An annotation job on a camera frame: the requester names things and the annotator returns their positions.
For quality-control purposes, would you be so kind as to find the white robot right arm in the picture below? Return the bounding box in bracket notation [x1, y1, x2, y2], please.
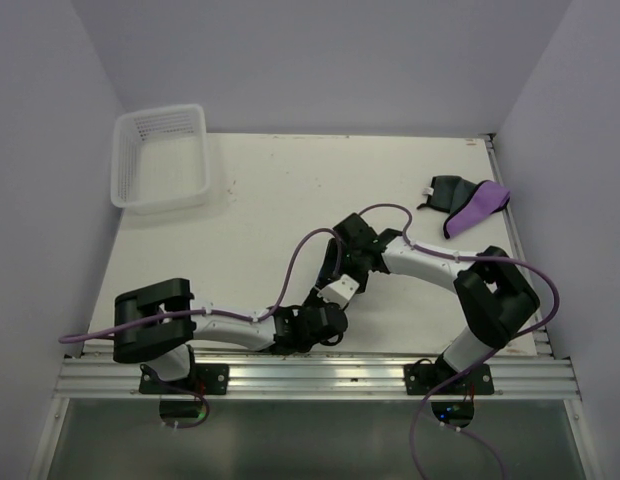
[304, 213, 540, 393]

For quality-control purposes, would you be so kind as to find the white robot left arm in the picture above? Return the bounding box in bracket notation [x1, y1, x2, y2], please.
[113, 275, 359, 393]

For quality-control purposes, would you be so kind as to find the grey towel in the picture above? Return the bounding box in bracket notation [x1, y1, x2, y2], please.
[417, 175, 476, 214]

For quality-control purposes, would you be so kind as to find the purple towel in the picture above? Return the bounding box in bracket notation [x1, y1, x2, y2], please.
[443, 180, 510, 239]

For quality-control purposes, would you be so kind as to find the white plastic basket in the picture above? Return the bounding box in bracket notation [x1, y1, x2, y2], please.
[110, 104, 211, 215]

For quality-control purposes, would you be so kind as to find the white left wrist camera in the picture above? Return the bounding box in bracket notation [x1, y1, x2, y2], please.
[317, 274, 359, 309]

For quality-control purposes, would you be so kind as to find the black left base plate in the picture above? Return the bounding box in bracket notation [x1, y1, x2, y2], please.
[139, 363, 230, 396]

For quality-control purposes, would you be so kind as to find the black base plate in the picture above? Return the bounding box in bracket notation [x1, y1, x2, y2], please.
[403, 359, 495, 396]
[139, 363, 230, 396]

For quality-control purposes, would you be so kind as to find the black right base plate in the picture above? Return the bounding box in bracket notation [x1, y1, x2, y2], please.
[403, 359, 495, 396]

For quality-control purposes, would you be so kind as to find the aluminium mounting rail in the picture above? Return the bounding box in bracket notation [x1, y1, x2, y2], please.
[54, 348, 580, 401]

